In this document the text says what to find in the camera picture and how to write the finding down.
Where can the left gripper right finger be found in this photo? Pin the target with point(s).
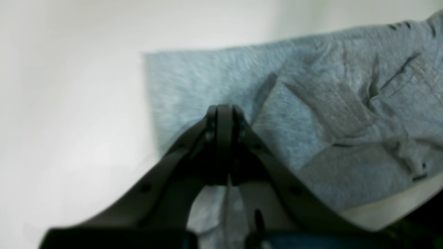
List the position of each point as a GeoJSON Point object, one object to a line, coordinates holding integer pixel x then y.
{"type": "Point", "coordinates": [281, 211]}

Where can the grey T-shirt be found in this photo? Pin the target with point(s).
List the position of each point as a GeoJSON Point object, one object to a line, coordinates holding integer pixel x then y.
{"type": "Point", "coordinates": [356, 115]}

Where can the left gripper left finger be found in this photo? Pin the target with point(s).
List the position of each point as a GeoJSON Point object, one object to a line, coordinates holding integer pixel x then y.
{"type": "Point", "coordinates": [153, 214]}

